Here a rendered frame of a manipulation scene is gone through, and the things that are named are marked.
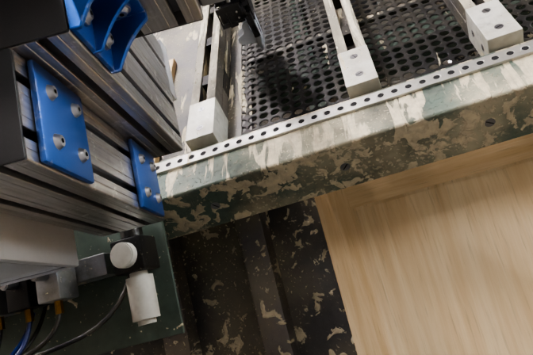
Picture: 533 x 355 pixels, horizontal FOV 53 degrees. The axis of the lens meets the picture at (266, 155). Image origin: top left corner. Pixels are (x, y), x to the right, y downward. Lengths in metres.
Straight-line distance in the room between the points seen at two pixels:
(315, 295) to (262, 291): 0.12
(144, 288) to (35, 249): 0.40
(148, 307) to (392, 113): 0.54
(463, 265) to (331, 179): 0.34
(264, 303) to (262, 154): 0.34
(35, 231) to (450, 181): 0.83
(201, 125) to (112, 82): 0.59
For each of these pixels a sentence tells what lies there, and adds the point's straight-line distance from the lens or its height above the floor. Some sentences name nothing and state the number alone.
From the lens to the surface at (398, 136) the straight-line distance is 0.94.
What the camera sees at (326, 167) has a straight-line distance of 0.96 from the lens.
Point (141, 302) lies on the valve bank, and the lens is 0.96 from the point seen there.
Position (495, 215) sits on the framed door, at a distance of 1.16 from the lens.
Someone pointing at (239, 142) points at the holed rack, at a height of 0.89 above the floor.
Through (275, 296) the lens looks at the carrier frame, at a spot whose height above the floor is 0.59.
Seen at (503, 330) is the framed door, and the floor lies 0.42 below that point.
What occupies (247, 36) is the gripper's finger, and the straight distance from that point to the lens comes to 1.34.
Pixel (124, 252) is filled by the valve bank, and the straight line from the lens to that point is 0.94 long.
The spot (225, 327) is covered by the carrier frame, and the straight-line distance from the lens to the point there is 1.25.
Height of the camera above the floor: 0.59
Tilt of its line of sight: 15 degrees up
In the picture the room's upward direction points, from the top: 14 degrees counter-clockwise
